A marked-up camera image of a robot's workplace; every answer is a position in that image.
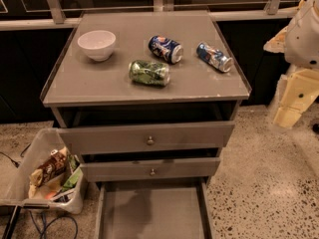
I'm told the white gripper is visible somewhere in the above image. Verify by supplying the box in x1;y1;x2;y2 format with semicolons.
270;65;319;128

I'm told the green soda can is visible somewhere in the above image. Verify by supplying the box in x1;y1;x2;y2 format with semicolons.
129;60;170;87

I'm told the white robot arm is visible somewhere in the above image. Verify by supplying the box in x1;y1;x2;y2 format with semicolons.
263;0;319;128

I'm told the light blue soda can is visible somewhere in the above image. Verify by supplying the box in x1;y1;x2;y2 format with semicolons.
196;42;233;73

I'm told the top grey drawer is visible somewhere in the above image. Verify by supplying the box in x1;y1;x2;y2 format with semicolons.
59;121;234;155

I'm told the grey drawer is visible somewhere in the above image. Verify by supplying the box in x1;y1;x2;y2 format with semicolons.
80;157;220;182
94;179;213;239
59;121;234;155

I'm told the dark blue soda can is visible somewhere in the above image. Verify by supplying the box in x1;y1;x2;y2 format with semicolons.
149;36;183;64

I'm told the grey drawer cabinet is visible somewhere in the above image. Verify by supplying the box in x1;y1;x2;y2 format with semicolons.
39;10;252;239

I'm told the middle grey drawer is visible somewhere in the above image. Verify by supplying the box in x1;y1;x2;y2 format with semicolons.
80;157;220;182

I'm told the bottom grey drawer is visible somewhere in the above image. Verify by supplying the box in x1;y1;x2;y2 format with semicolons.
94;179;213;239

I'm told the metal window railing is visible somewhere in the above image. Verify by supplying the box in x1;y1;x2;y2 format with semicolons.
0;0;304;31

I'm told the white ceramic bowl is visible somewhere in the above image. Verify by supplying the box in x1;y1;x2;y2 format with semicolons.
77;30;117;62

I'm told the green snack packet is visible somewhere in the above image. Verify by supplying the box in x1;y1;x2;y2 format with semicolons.
62;155;82;192

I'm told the brown snack bag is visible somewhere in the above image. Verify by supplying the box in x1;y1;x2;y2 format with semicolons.
29;147;68;187

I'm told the clear plastic bin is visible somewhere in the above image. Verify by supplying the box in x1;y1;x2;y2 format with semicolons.
0;128;87;214

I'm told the black cable on floor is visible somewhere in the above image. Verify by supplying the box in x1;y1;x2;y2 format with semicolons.
0;142;32;168

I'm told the blue cable on floor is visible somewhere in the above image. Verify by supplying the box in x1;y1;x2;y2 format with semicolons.
29;210;79;239

